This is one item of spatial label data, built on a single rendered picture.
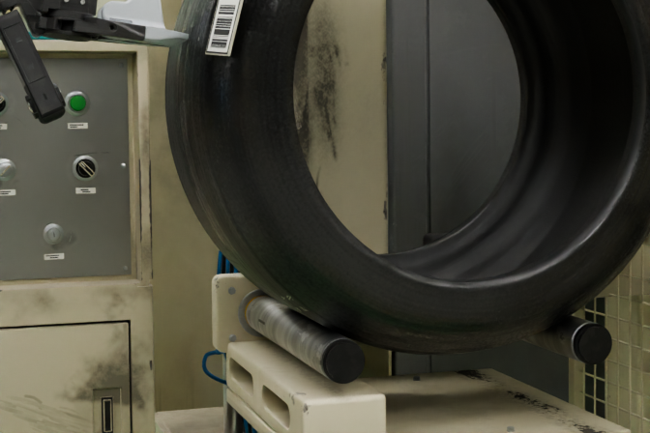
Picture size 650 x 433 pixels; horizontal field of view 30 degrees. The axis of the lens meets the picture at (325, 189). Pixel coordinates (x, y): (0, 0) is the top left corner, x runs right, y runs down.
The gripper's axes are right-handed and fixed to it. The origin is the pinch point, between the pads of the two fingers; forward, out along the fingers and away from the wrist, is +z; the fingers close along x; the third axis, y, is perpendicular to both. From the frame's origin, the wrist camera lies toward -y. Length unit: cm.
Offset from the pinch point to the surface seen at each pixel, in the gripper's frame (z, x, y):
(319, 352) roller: 16.3, -8.8, -29.7
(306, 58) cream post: 21.5, 26.3, 2.6
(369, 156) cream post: 31.6, 26.4, -9.0
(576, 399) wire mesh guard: 67, 27, -40
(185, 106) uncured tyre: 1.5, -1.5, -6.5
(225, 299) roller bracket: 13.7, 23.9, -28.9
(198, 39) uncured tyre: 1.4, -5.5, 0.2
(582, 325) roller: 45, -10, -25
